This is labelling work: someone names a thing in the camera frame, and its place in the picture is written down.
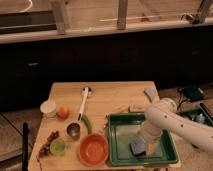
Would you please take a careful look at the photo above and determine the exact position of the green plastic tray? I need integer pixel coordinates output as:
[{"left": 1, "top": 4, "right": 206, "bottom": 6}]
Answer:
[{"left": 106, "top": 112, "right": 180, "bottom": 167}]

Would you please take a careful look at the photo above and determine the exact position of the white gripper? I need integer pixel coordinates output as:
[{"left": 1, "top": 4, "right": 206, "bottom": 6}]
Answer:
[{"left": 138, "top": 121, "right": 162, "bottom": 155}]

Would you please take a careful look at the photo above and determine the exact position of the blue grey sponge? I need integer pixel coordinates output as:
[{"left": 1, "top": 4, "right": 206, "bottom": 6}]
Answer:
[{"left": 130, "top": 137, "right": 146, "bottom": 156}]

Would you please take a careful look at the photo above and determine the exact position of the green box on floor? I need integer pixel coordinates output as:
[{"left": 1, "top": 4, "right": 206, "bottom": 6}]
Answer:
[{"left": 179, "top": 103, "right": 213, "bottom": 127}]

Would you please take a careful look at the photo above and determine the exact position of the orange plastic bowl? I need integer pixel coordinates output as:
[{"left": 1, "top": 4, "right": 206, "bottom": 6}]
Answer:
[{"left": 78, "top": 133, "right": 109, "bottom": 167}]

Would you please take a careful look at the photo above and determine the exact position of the small green cup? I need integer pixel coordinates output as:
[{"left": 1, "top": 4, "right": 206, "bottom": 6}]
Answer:
[{"left": 50, "top": 138, "right": 66, "bottom": 156}]

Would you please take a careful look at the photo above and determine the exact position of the black device on floor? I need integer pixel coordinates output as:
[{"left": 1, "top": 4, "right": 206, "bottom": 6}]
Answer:
[{"left": 179, "top": 86, "right": 204, "bottom": 102}]

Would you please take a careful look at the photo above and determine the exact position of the metal ladle white handle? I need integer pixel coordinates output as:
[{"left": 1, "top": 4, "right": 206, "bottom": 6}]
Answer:
[{"left": 67, "top": 86, "right": 91, "bottom": 141}]

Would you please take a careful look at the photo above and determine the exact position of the white round container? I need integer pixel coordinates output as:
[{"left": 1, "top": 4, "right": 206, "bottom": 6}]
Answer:
[{"left": 40, "top": 99, "right": 56, "bottom": 117}]

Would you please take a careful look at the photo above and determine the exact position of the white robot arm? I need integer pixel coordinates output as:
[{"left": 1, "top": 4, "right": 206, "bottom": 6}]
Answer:
[{"left": 139, "top": 98, "right": 213, "bottom": 154}]

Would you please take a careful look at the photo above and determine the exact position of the dark red grape bunch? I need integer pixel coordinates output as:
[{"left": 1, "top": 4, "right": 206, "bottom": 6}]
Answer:
[{"left": 38, "top": 131, "right": 59, "bottom": 158}]

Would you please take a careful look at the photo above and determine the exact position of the tan bread piece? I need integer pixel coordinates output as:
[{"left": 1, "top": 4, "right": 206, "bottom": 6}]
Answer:
[{"left": 129, "top": 104, "right": 145, "bottom": 113}]

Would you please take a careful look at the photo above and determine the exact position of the orange fruit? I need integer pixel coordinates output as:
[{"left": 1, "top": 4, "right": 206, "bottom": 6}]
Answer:
[{"left": 56, "top": 106, "right": 69, "bottom": 119}]

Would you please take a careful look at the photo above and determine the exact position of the green chili pepper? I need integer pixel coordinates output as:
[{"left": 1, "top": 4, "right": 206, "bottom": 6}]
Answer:
[{"left": 82, "top": 115, "right": 92, "bottom": 134}]

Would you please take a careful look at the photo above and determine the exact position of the black pole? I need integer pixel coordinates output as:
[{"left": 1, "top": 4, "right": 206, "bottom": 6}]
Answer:
[{"left": 22, "top": 123, "right": 29, "bottom": 171}]

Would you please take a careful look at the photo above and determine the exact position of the wooden table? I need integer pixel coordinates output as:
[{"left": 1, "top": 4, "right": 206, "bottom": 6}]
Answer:
[{"left": 28, "top": 81, "right": 159, "bottom": 171}]

